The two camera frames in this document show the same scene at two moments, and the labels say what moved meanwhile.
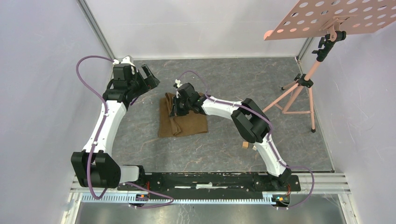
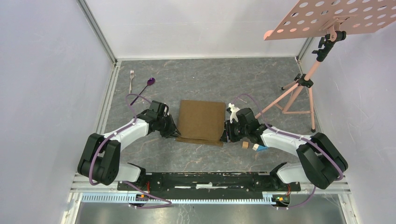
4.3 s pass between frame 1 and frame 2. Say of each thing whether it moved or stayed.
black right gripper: moved
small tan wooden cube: stayed
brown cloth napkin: moved
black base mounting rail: stayed
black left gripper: moved
